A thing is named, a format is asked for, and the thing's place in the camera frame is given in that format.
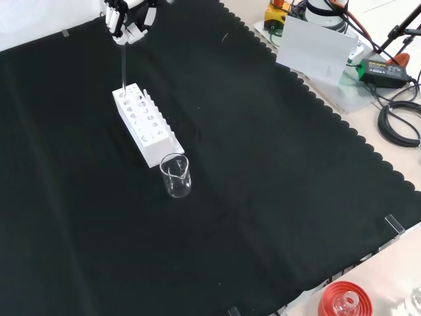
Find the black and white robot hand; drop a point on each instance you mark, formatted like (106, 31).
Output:
(126, 19)

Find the clear glass rod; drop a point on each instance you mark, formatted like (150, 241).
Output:
(124, 69)

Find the white test tube rack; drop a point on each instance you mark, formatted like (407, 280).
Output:
(144, 141)

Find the yellow stop button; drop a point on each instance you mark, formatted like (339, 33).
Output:
(275, 14)

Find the clear glass beaker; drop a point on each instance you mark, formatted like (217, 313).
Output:
(177, 184)

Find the pale white board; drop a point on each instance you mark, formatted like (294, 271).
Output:
(315, 49)

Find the black bench cloth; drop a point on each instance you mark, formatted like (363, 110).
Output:
(263, 164)

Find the black power supply brick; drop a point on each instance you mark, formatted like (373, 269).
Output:
(383, 73)

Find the black tripod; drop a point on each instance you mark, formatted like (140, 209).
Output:
(401, 28)

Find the small clear glass flask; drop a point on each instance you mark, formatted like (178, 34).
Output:
(345, 304)

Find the clear glass vessel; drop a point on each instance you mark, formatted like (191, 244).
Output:
(415, 301)

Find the metal base plate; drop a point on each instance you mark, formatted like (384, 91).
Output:
(352, 95)

